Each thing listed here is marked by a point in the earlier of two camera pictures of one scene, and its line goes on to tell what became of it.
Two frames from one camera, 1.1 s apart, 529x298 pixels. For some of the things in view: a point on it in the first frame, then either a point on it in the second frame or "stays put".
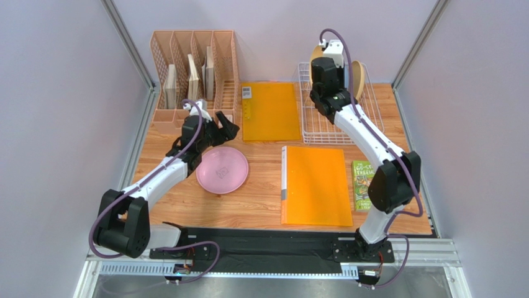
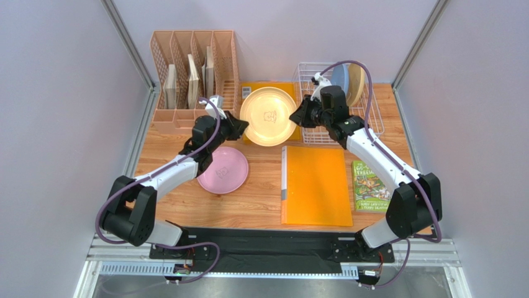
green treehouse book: [362, 172] stays put
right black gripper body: [326, 70] -> [302, 115]
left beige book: [171, 90] stays put
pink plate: [222, 169] stays put
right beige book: [208, 75] stays put
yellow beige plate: [318, 53] -> [267, 110]
